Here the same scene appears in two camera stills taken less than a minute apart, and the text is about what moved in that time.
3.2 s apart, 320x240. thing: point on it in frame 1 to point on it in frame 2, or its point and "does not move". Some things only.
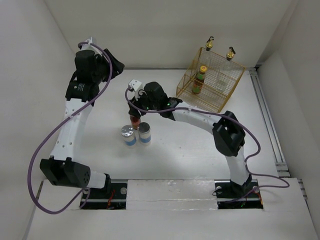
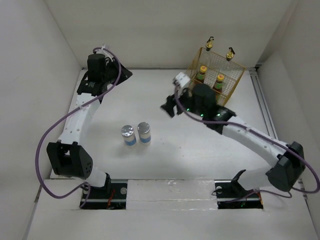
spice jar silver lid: (129, 134) does not move
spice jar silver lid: (145, 133) does not move
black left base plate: (115, 198) does not move
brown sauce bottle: (198, 83) does not move
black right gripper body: (143, 102) to (187, 102)
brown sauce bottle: (135, 122) to (218, 86)
